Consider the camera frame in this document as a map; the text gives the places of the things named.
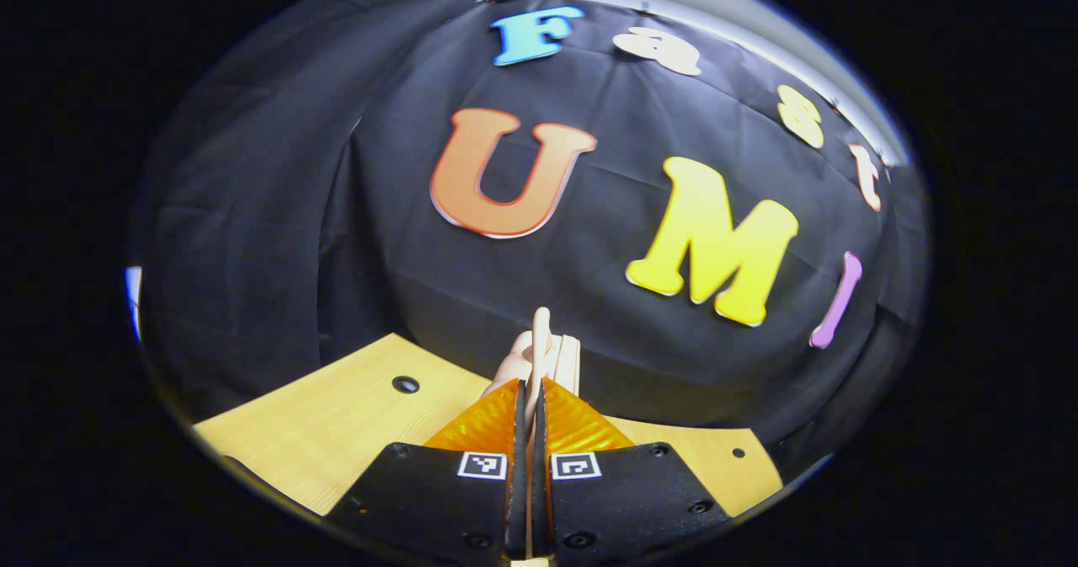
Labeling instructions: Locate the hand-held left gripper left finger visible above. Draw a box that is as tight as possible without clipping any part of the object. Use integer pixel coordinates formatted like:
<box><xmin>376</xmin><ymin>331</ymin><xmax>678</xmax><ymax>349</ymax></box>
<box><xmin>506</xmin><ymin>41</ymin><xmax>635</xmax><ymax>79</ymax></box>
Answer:
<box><xmin>323</xmin><ymin>378</ymin><xmax>529</xmax><ymax>564</ymax></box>

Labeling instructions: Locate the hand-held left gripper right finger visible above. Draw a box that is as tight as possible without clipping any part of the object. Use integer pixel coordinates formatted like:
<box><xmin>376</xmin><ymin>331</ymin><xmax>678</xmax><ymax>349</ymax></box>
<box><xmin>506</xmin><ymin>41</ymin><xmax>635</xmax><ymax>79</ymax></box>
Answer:
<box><xmin>531</xmin><ymin>377</ymin><xmax>734</xmax><ymax>564</ymax></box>

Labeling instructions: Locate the pink suitcase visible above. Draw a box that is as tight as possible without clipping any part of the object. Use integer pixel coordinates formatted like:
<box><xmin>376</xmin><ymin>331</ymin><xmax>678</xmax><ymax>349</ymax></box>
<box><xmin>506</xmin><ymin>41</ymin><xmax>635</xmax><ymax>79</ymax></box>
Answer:
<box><xmin>487</xmin><ymin>306</ymin><xmax>584</xmax><ymax>551</ymax></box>

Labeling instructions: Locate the black backdrop cloth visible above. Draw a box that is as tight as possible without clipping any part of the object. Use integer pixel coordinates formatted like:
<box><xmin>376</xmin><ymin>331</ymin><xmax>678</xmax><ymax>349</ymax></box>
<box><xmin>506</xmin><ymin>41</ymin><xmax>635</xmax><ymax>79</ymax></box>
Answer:
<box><xmin>131</xmin><ymin>0</ymin><xmax>931</xmax><ymax>484</ymax></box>

